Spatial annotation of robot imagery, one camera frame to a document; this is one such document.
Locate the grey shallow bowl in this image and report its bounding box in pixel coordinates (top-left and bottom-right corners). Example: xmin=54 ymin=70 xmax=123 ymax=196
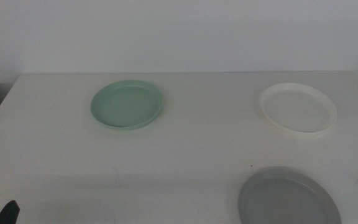
xmin=237 ymin=166 xmax=342 ymax=224

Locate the white shallow bowl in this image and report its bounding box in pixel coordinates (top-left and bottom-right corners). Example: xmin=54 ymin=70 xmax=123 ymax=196
xmin=259 ymin=82 xmax=338 ymax=134

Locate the mint green shallow bowl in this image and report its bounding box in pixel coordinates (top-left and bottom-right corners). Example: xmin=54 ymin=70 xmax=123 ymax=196
xmin=89 ymin=79 xmax=164 ymax=131

